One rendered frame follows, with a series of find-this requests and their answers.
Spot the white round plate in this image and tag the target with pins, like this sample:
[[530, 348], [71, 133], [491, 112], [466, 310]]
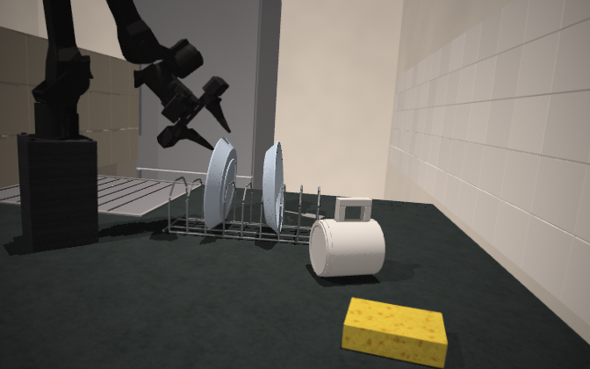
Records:
[[273, 181], [222, 170]]

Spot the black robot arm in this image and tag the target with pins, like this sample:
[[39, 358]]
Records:
[[67, 71]]

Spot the grey mug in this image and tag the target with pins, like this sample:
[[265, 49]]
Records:
[[344, 247]]

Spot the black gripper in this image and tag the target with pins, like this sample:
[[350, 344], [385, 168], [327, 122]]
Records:
[[215, 87]]

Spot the grey metal dish rack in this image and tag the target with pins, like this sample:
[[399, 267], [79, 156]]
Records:
[[241, 222]]

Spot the yellow sponge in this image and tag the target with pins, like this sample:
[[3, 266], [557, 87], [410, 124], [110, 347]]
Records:
[[392, 331]]

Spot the beige tiled wall panel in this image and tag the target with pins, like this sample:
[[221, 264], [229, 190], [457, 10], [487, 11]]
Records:
[[23, 63]]

